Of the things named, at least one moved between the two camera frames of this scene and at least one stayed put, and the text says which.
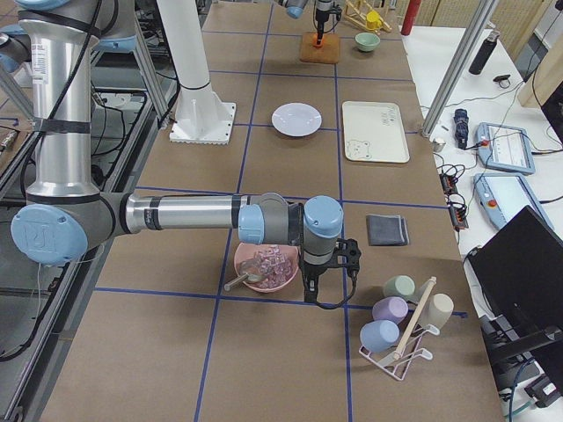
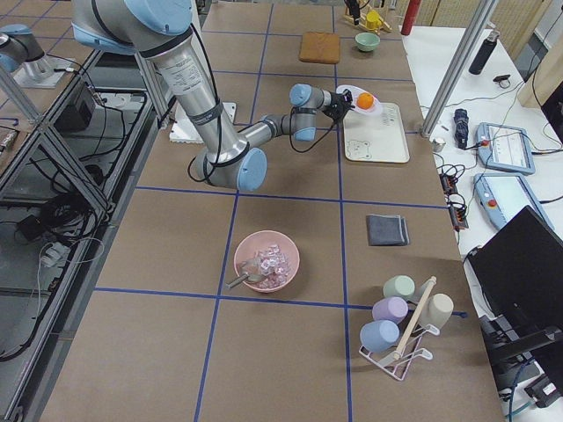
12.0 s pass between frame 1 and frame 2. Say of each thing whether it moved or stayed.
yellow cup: stayed
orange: moved
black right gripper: moved
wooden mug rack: stayed
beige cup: stayed
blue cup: stayed
